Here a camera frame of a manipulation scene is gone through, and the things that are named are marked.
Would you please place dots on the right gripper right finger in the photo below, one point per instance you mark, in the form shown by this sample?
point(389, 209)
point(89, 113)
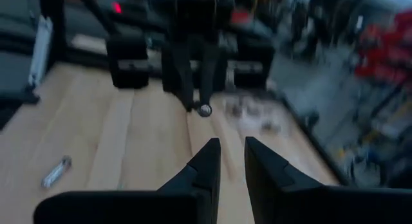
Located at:
point(283, 198)

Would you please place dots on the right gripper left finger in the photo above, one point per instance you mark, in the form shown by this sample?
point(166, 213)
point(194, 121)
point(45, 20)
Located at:
point(193, 192)

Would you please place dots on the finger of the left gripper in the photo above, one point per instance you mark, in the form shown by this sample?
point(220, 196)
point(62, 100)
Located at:
point(209, 79)
point(181, 79)

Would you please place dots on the clear plastic tray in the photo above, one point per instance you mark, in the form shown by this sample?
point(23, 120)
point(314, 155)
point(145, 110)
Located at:
point(254, 117)

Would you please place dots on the white light bar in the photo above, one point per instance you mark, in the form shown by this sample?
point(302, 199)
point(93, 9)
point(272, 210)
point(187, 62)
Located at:
point(40, 50)

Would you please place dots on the red bin rack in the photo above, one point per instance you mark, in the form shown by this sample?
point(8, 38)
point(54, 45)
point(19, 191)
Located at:
point(386, 47)

